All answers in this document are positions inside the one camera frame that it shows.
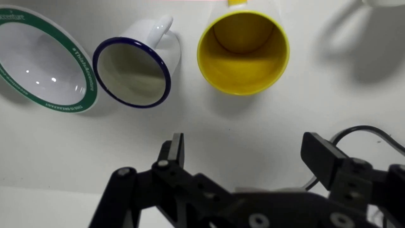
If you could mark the white cup with blue rim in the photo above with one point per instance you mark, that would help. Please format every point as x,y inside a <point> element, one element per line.
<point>134,70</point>

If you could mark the white bowl with green rim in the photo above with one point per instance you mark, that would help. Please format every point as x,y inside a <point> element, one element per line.
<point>42,63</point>

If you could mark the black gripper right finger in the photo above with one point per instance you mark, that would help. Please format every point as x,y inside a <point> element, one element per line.
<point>337,168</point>

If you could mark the yellow cup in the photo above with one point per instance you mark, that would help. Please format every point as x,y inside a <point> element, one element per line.
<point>242,54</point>

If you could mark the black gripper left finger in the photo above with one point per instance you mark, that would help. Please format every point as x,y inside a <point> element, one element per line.
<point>169,184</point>

